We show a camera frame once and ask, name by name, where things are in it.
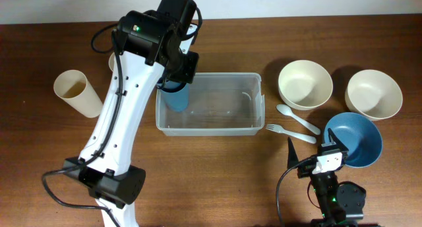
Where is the cream bowl far right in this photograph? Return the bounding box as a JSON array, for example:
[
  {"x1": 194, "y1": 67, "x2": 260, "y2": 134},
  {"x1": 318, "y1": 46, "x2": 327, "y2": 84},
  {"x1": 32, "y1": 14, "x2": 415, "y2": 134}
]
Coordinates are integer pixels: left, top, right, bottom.
[{"x1": 345, "y1": 69, "x2": 403, "y2": 121}]

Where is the cream cup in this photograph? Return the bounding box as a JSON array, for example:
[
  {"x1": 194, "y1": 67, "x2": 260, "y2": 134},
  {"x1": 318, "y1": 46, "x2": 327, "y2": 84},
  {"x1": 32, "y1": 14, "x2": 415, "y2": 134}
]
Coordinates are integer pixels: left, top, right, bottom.
[
  {"x1": 108, "y1": 53, "x2": 115, "y2": 71},
  {"x1": 53, "y1": 70, "x2": 103, "y2": 118}
]

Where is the blue cup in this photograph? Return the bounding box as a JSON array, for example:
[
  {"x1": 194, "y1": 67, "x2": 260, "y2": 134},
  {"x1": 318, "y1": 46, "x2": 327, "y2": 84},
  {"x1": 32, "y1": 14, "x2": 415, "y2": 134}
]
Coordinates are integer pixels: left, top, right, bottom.
[{"x1": 157, "y1": 79, "x2": 189, "y2": 112}]

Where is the white plastic spoon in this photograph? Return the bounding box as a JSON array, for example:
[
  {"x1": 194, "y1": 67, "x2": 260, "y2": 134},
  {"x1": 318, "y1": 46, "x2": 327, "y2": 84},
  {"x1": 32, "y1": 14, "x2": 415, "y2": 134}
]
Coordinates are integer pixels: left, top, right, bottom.
[{"x1": 276, "y1": 104, "x2": 321, "y2": 135}]

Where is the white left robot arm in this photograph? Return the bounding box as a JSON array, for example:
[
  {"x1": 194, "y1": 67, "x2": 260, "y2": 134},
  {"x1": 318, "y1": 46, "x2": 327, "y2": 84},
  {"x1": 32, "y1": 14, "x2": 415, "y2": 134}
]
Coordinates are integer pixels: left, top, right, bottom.
[{"x1": 63, "y1": 0, "x2": 200, "y2": 226}]

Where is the white plastic fork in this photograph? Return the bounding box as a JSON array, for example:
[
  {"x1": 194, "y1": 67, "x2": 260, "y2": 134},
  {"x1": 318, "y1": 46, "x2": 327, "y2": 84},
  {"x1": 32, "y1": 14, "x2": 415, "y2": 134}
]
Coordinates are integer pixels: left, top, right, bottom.
[{"x1": 265, "y1": 124, "x2": 317, "y2": 144}]

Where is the blue bowl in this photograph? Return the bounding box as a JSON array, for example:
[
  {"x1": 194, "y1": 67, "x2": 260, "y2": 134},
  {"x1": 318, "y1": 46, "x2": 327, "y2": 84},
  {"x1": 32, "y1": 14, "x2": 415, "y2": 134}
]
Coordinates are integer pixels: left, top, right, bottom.
[{"x1": 323, "y1": 112, "x2": 383, "y2": 168}]

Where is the clear plastic storage container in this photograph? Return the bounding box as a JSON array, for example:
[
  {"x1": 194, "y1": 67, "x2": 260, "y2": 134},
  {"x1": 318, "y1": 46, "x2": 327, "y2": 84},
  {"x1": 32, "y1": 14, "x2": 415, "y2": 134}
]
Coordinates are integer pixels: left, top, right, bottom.
[{"x1": 156, "y1": 73, "x2": 265, "y2": 136}]

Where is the cream bowl near container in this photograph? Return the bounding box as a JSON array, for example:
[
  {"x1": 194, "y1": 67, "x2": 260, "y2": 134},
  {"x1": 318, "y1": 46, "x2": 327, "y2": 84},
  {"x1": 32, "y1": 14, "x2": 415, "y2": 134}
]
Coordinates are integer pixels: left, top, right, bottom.
[{"x1": 278, "y1": 60, "x2": 334, "y2": 110}]

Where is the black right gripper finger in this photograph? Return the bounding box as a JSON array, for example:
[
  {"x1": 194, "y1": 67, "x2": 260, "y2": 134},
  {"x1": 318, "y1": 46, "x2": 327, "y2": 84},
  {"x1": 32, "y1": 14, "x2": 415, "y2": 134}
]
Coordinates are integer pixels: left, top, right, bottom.
[
  {"x1": 287, "y1": 137, "x2": 299, "y2": 169},
  {"x1": 328, "y1": 128, "x2": 348, "y2": 152}
]

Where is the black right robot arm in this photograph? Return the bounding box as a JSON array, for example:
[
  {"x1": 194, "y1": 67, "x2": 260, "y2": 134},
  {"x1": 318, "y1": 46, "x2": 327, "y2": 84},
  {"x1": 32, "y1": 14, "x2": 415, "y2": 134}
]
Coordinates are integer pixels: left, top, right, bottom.
[{"x1": 287, "y1": 129, "x2": 366, "y2": 226}]

